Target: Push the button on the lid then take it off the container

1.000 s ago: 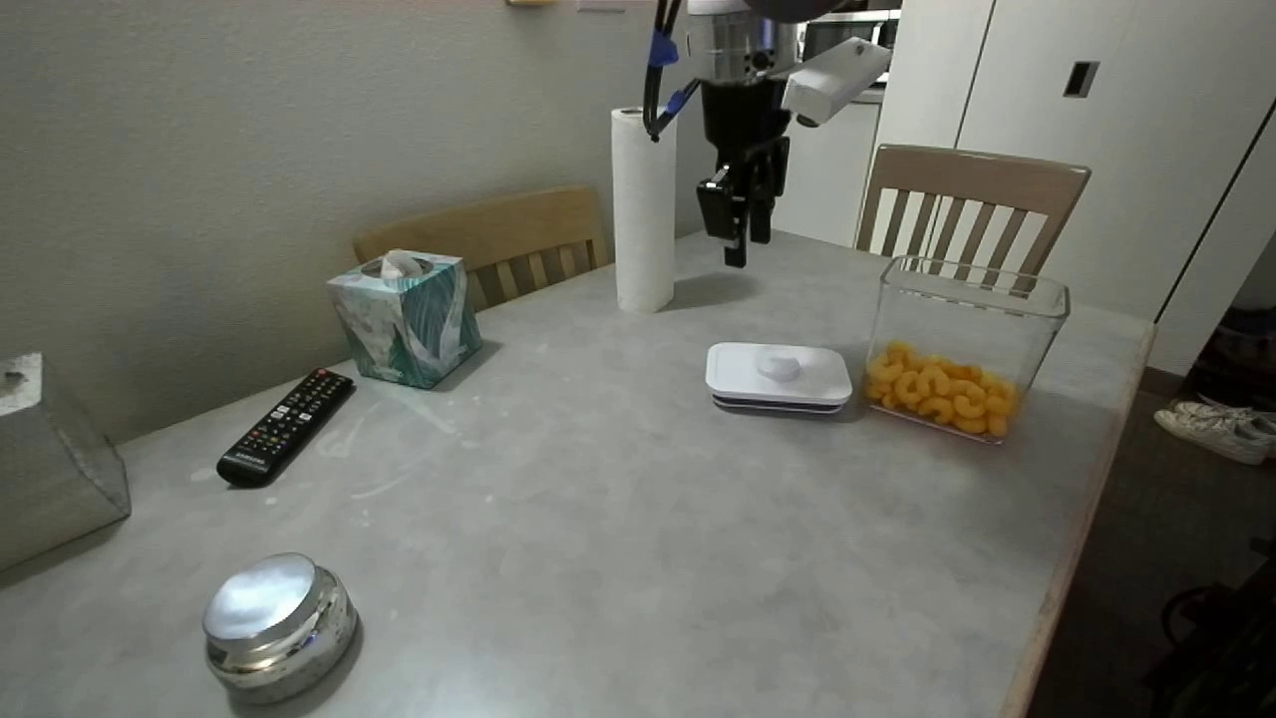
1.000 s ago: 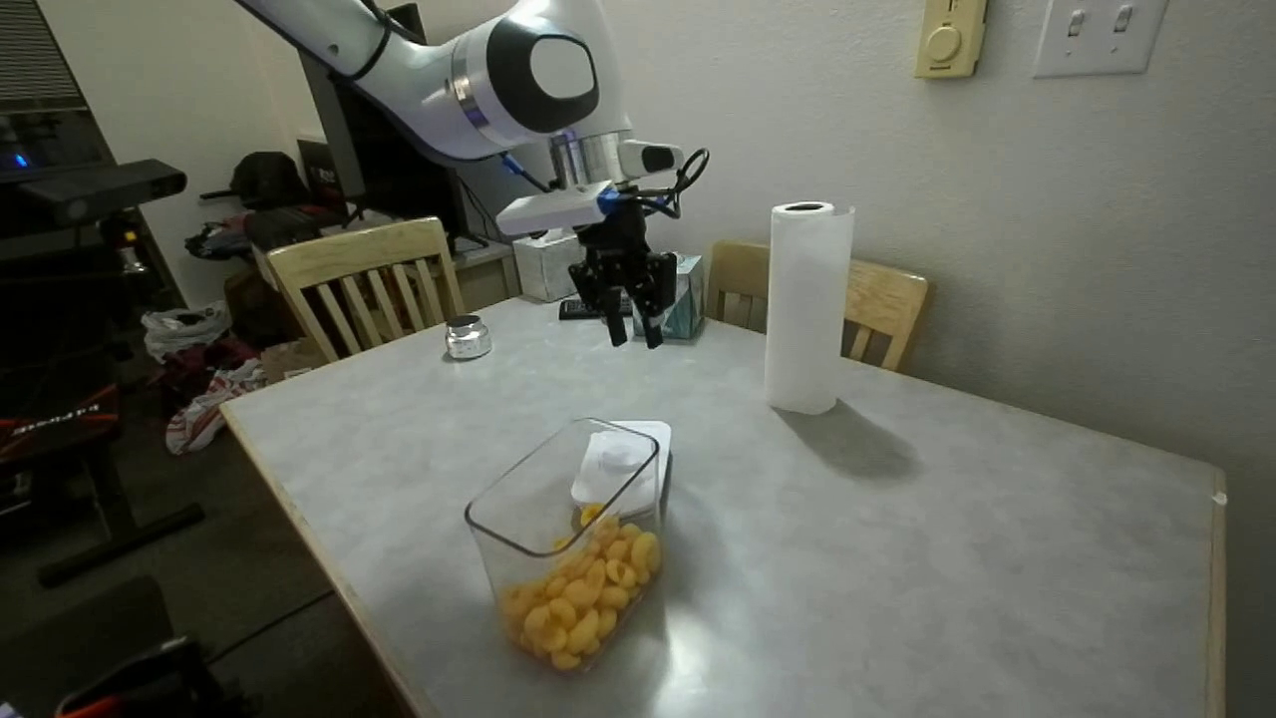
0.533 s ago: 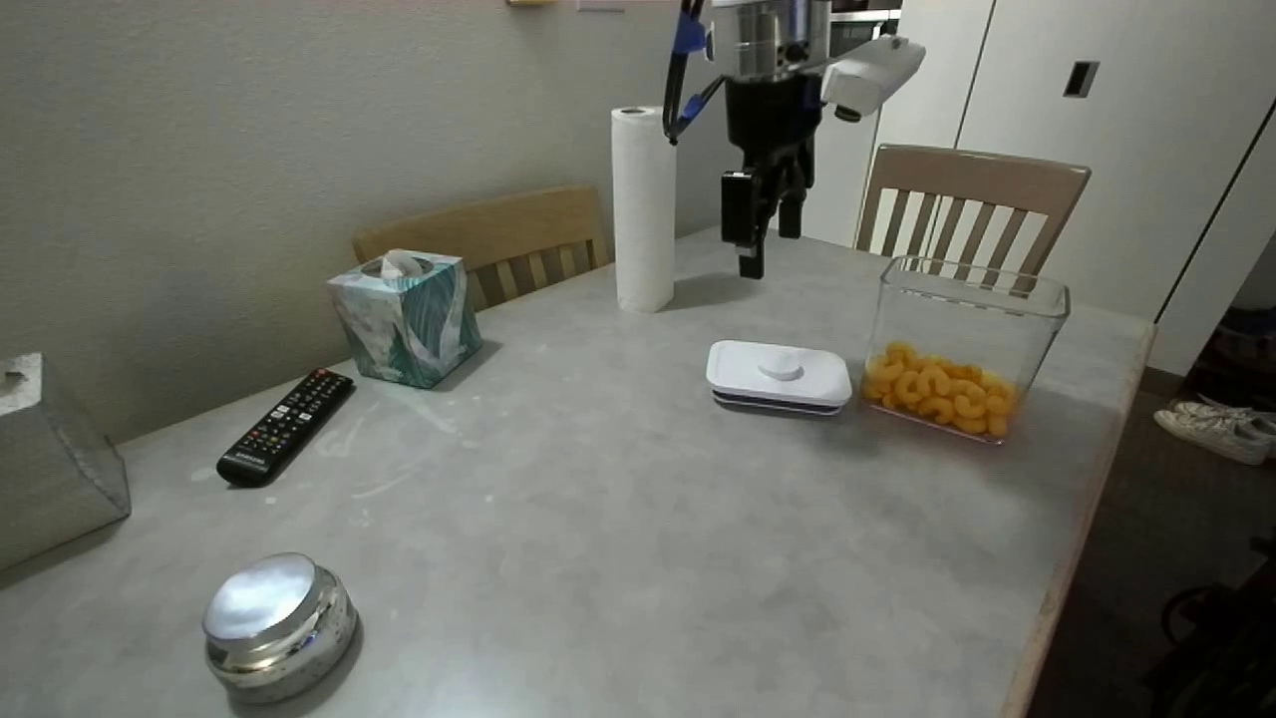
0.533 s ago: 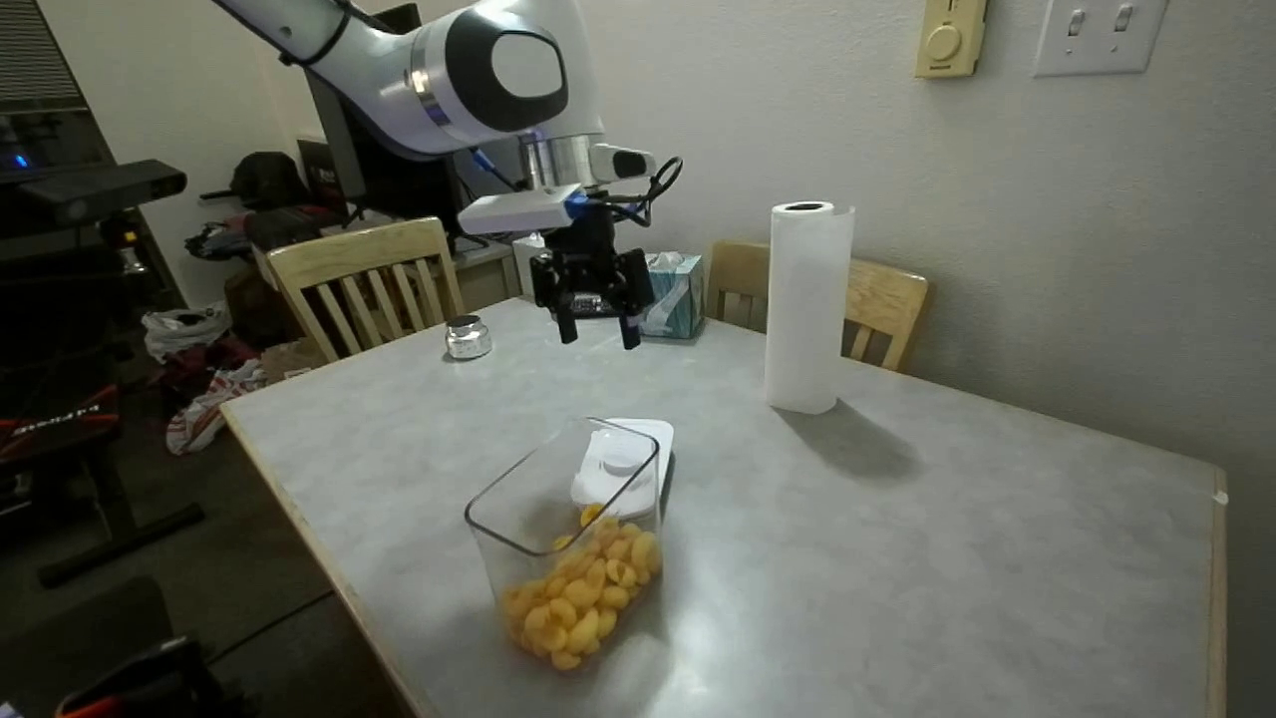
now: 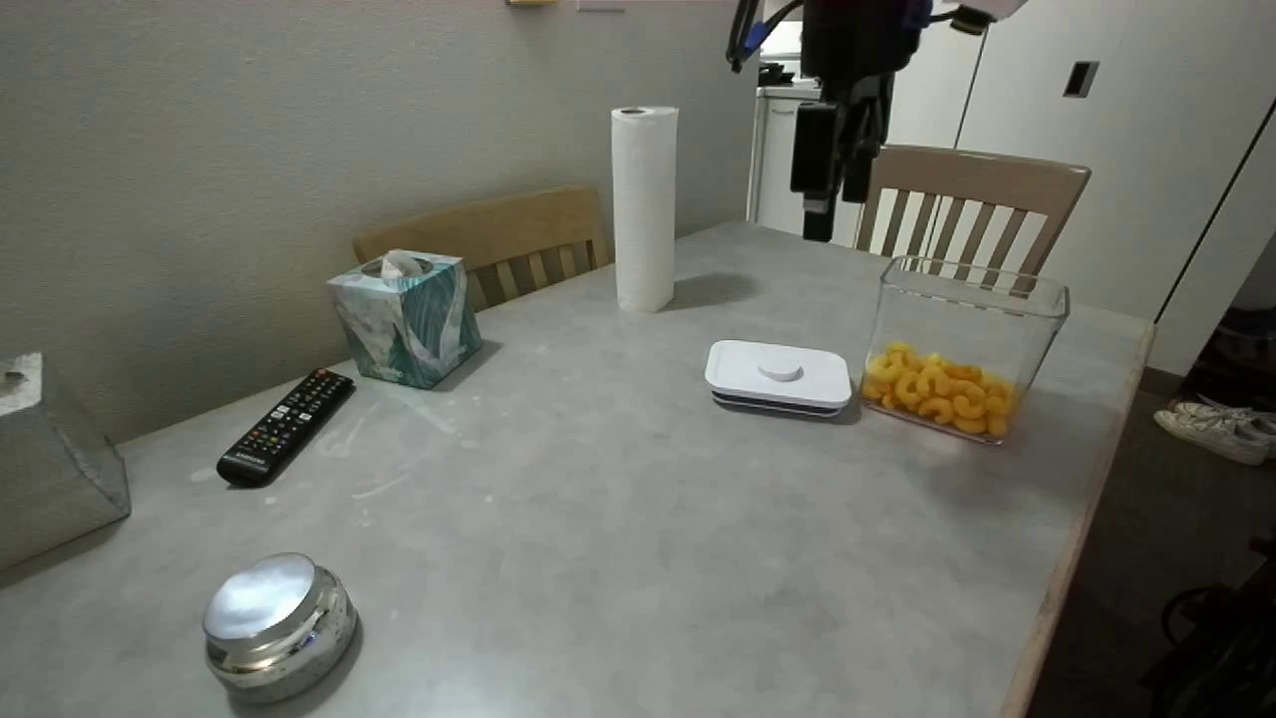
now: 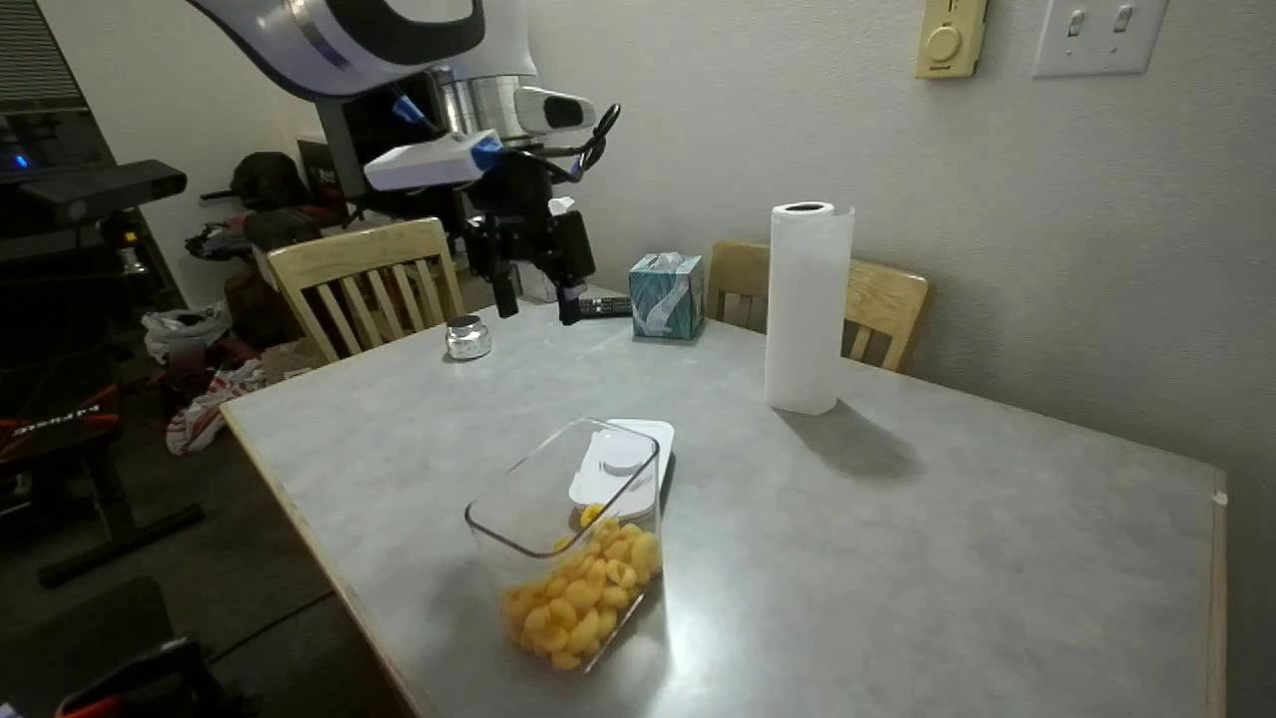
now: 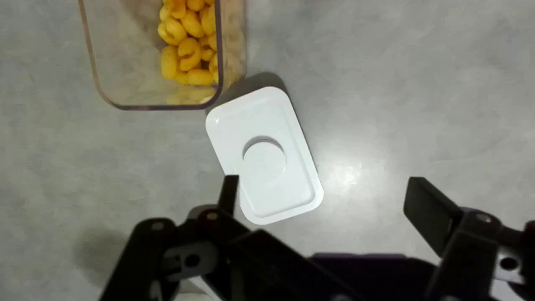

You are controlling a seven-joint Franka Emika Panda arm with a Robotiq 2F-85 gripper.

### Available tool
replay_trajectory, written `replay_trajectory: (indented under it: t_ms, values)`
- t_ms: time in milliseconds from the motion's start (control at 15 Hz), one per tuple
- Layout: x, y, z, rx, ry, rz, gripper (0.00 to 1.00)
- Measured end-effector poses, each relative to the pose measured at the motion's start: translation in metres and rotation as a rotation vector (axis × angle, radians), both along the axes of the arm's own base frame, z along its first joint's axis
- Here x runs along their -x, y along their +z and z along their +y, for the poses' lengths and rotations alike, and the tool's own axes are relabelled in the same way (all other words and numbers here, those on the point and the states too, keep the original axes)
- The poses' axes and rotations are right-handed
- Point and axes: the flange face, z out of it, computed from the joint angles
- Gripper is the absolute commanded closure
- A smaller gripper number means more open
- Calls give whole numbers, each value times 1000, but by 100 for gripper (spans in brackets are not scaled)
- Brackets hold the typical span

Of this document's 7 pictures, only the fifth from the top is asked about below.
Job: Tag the teal marbled tissue box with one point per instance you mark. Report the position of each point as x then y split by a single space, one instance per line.
403 321

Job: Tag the clear plastic container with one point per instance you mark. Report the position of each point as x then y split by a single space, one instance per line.
971 313

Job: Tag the white container lid with button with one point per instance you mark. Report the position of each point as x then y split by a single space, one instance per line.
779 376

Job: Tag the black wall plate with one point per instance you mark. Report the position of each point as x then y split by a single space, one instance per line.
1084 78

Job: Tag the grey tissue box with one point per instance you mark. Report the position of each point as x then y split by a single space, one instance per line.
52 466

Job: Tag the white cabinet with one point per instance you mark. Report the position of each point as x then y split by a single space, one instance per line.
777 161

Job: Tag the white sneaker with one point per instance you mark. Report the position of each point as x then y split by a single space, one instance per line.
1249 418
1210 437

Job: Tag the black wheeled equipment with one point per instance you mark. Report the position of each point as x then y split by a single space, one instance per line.
1223 653

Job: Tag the light wooden slatted chair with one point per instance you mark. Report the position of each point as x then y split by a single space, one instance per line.
981 183

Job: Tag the black remote control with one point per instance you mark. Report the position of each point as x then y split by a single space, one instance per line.
285 425

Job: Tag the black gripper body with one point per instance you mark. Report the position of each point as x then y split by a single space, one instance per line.
859 34

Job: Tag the white paper towel roll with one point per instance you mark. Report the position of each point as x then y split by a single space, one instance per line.
642 212

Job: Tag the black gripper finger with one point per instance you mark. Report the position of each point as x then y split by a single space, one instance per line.
864 127
817 152

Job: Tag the brown wooden chair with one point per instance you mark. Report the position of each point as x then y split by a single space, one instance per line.
491 225

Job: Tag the orange puffed snacks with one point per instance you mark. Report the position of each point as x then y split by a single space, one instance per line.
939 393

